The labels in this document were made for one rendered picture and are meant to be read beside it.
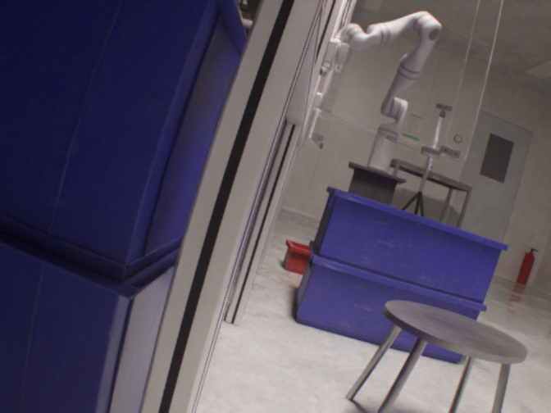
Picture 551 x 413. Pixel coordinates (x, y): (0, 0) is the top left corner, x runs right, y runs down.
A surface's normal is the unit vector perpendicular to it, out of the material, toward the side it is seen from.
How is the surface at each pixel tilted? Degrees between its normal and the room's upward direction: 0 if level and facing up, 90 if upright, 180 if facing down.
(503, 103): 90
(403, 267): 90
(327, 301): 90
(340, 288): 90
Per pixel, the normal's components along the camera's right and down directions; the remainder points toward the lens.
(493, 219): -0.01, 0.04
